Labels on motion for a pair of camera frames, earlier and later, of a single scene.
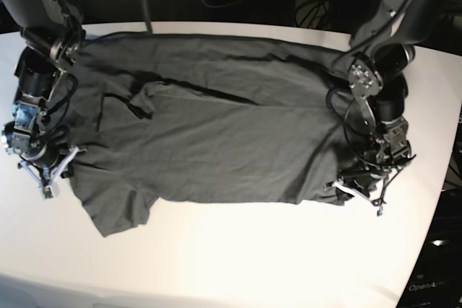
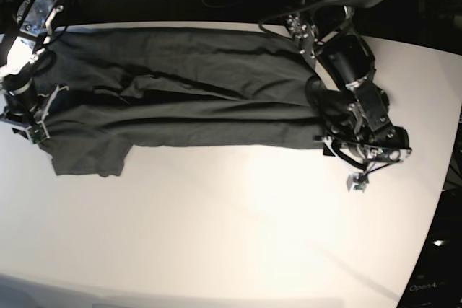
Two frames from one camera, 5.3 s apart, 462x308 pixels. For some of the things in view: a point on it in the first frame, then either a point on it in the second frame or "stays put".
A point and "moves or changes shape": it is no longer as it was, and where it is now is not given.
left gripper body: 369,182 -> 369,147
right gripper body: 50,177 -> 34,115
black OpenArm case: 437,280 stays put
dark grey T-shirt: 199,117 moves or changes shape
